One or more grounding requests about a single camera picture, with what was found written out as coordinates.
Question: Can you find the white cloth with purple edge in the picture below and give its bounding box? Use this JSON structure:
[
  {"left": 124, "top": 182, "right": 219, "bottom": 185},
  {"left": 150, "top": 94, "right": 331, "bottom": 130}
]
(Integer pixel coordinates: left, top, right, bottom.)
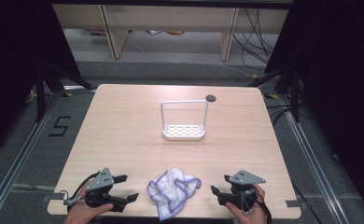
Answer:
[{"left": 147, "top": 167, "right": 203, "bottom": 222}]

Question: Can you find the person's right hand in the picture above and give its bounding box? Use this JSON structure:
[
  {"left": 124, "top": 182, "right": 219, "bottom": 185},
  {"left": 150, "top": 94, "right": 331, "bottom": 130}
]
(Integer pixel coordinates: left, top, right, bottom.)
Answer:
[{"left": 225, "top": 183, "right": 269, "bottom": 224}]

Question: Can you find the black tape floor mark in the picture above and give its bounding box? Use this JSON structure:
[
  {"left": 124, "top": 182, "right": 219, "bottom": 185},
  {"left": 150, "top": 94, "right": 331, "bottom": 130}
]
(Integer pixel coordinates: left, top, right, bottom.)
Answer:
[{"left": 48, "top": 116, "right": 72, "bottom": 137}]

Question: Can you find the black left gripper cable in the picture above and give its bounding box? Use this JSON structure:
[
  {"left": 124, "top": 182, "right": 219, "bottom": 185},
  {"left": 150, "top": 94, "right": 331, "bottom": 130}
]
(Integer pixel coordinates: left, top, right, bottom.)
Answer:
[{"left": 63, "top": 172, "right": 101, "bottom": 207}]

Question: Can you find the person's left hand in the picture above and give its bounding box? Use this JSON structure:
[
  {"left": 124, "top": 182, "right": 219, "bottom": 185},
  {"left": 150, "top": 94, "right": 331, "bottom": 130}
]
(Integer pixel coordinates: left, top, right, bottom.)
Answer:
[{"left": 63, "top": 188, "right": 114, "bottom": 224}]

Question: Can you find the black metal stand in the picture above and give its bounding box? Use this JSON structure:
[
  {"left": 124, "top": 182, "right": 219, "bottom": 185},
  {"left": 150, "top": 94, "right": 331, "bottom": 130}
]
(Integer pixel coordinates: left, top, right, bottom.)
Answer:
[
  {"left": 35, "top": 62, "right": 98, "bottom": 123},
  {"left": 247, "top": 62, "right": 301, "bottom": 123}
]

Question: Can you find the metal floor rail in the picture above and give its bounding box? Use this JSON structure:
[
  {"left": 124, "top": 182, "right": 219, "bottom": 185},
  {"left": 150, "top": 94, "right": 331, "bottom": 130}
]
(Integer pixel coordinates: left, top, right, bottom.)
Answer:
[
  {"left": 0, "top": 91, "right": 63, "bottom": 224},
  {"left": 278, "top": 93, "right": 347, "bottom": 224},
  {"left": 58, "top": 86, "right": 98, "bottom": 94}
]

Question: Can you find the bundle of black cables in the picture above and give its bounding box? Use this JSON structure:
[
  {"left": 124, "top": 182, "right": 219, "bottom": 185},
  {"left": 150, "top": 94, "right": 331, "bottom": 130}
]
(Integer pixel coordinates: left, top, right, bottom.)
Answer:
[{"left": 231, "top": 7, "right": 279, "bottom": 72}]

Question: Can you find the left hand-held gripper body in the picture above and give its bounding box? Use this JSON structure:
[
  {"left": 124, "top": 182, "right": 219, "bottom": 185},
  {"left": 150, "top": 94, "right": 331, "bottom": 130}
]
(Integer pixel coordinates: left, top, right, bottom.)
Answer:
[{"left": 84, "top": 167, "right": 125, "bottom": 214}]

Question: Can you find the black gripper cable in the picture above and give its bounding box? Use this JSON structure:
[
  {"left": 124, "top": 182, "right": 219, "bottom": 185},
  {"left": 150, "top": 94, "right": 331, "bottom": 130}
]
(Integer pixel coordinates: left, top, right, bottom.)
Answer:
[
  {"left": 63, "top": 172, "right": 101, "bottom": 207},
  {"left": 241, "top": 189, "right": 273, "bottom": 224}
]

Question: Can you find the black curtain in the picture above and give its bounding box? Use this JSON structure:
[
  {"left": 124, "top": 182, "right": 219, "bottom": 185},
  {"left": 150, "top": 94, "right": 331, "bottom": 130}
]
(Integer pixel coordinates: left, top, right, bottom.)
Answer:
[
  {"left": 0, "top": 0, "right": 82, "bottom": 158},
  {"left": 263, "top": 0, "right": 364, "bottom": 217}
]

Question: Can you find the white rack with handle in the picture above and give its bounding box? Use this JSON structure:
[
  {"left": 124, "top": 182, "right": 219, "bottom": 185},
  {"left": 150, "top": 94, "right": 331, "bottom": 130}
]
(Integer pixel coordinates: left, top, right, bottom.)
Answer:
[{"left": 160, "top": 99, "right": 210, "bottom": 142}]

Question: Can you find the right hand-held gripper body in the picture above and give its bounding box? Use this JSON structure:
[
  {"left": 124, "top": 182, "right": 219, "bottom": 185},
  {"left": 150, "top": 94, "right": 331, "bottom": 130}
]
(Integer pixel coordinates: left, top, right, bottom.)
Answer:
[{"left": 217, "top": 169, "right": 267, "bottom": 211}]

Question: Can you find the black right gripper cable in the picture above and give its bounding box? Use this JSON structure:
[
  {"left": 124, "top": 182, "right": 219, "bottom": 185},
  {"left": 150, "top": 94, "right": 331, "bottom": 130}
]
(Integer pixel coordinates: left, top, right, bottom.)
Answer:
[{"left": 241, "top": 189, "right": 273, "bottom": 224}]

